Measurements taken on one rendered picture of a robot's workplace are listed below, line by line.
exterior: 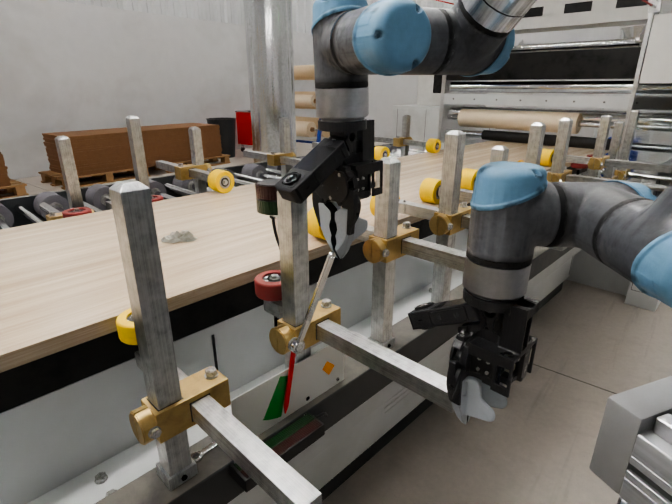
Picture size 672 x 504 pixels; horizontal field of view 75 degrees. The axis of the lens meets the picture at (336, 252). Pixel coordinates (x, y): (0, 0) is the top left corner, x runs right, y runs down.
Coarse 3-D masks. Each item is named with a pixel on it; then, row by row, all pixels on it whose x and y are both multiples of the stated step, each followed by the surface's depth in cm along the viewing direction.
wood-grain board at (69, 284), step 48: (480, 144) 290; (240, 192) 159; (0, 240) 110; (48, 240) 110; (96, 240) 110; (240, 240) 110; (0, 288) 84; (48, 288) 84; (96, 288) 84; (192, 288) 84; (0, 336) 68; (48, 336) 68; (96, 336) 72
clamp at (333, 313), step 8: (320, 304) 84; (320, 312) 81; (328, 312) 81; (336, 312) 82; (280, 320) 78; (312, 320) 78; (320, 320) 80; (336, 320) 83; (272, 328) 77; (280, 328) 76; (288, 328) 76; (296, 328) 76; (312, 328) 78; (272, 336) 77; (280, 336) 75; (288, 336) 75; (296, 336) 76; (312, 336) 79; (272, 344) 78; (280, 344) 76; (312, 344) 80; (280, 352) 77
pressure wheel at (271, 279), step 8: (264, 272) 89; (272, 272) 89; (280, 272) 89; (256, 280) 86; (264, 280) 86; (272, 280) 86; (280, 280) 86; (256, 288) 86; (264, 288) 84; (272, 288) 84; (280, 288) 84; (264, 296) 85; (272, 296) 84; (280, 296) 85
